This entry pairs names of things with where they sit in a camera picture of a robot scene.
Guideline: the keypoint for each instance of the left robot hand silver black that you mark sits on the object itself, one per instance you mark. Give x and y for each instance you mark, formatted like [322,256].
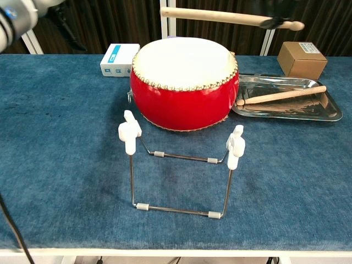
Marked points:
[64,22]

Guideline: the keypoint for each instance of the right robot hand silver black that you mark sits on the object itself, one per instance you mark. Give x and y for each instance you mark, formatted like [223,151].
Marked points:
[273,23]

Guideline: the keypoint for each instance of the wooden drumstick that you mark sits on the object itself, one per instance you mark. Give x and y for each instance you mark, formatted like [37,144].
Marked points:
[214,16]
[283,94]

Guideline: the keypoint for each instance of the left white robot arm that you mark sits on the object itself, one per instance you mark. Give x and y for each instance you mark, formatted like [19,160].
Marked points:
[13,27]

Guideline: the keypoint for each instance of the red drum white skin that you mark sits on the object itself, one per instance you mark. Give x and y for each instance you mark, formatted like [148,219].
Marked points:
[181,104]

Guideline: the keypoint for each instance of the dark curtain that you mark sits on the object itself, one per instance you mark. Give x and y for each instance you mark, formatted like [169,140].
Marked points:
[110,27]

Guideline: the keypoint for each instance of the closed brown cardboard box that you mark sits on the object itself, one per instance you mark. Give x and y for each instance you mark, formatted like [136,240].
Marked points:
[302,63]

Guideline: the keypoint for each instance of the white box blue stripe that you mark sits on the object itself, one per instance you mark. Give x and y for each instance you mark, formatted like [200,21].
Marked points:
[118,59]

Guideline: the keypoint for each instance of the steel rectangular tray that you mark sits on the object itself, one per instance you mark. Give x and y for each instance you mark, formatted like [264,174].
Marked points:
[275,110]

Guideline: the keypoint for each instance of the blue table cloth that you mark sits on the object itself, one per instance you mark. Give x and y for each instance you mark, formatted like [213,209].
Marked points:
[55,165]

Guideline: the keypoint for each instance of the white frame post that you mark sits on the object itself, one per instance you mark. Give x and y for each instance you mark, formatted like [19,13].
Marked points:
[168,27]
[34,44]
[268,41]

